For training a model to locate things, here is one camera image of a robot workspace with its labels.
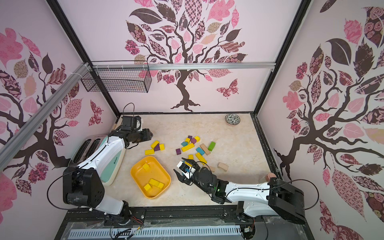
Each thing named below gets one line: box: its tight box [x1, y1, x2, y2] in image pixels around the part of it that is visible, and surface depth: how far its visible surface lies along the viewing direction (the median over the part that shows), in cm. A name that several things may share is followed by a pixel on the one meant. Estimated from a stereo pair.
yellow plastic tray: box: [130, 156, 171, 199], surface depth 87 cm
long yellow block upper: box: [181, 143, 195, 152], surface depth 102 cm
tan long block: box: [199, 143, 211, 156], surface depth 100 cm
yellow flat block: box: [144, 149, 155, 156], surface depth 100 cm
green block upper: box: [208, 141, 217, 152], surface depth 102 cm
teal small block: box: [195, 147, 205, 156], surface depth 100 cm
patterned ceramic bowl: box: [225, 113, 241, 125], surface depth 116 cm
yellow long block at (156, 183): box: [148, 178, 165, 189], surface depth 85 cm
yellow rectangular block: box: [151, 140, 160, 149], surface depth 102 cm
